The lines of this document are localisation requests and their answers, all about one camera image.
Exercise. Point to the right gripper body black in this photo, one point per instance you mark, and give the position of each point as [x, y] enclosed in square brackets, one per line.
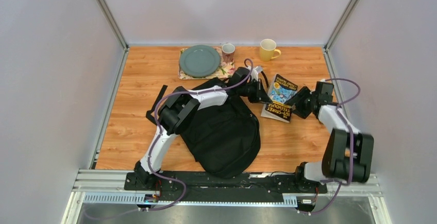
[313, 98]

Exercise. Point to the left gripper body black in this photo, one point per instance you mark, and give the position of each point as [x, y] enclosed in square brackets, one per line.
[250, 91]

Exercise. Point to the treehouse paperback book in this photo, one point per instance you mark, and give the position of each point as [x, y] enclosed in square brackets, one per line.
[280, 91]

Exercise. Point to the black student backpack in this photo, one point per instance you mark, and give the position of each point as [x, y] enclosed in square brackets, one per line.
[222, 133]

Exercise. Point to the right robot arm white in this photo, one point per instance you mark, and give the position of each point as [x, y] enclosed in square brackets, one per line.
[348, 154]

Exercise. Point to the floral placemat tray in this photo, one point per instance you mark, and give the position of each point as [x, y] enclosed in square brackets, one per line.
[224, 70]

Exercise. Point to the yellow ceramic mug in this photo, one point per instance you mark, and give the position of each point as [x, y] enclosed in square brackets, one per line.
[268, 50]

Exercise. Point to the small pink floral cup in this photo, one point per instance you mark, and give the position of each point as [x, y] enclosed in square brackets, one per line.
[228, 51]

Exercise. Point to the grey-green ceramic plate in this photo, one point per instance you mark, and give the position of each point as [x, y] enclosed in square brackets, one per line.
[199, 61]

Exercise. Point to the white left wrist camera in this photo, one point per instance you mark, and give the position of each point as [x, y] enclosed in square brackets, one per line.
[255, 73]

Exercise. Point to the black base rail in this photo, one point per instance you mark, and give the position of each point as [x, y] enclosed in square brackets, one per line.
[246, 187]

